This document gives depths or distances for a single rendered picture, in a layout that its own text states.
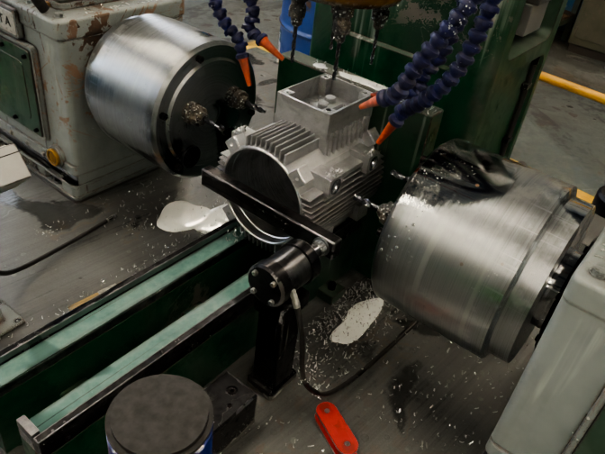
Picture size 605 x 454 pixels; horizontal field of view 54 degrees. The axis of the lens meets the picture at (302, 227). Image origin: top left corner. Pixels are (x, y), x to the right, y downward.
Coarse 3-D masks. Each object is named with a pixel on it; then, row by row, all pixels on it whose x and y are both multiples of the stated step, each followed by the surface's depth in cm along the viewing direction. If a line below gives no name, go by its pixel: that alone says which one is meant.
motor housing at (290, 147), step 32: (288, 128) 88; (224, 160) 90; (256, 160) 96; (288, 160) 83; (320, 160) 87; (352, 160) 90; (288, 192) 102; (320, 192) 84; (352, 192) 91; (256, 224) 95; (320, 224) 87
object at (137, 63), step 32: (128, 32) 99; (160, 32) 98; (192, 32) 99; (96, 64) 99; (128, 64) 96; (160, 64) 94; (192, 64) 95; (224, 64) 100; (96, 96) 101; (128, 96) 96; (160, 96) 93; (192, 96) 97; (224, 96) 104; (128, 128) 98; (160, 128) 95; (192, 128) 101; (224, 128) 108; (160, 160) 99; (192, 160) 104
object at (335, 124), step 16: (320, 80) 95; (336, 80) 95; (288, 96) 87; (304, 96) 94; (336, 96) 96; (352, 96) 94; (368, 96) 91; (288, 112) 89; (304, 112) 87; (320, 112) 85; (336, 112) 85; (352, 112) 89; (368, 112) 93; (320, 128) 86; (336, 128) 87; (352, 128) 91; (320, 144) 87; (336, 144) 88
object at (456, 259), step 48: (432, 192) 71; (480, 192) 70; (528, 192) 69; (576, 192) 75; (384, 240) 74; (432, 240) 70; (480, 240) 68; (528, 240) 66; (576, 240) 74; (384, 288) 77; (432, 288) 71; (480, 288) 68; (528, 288) 66; (480, 336) 70; (528, 336) 83
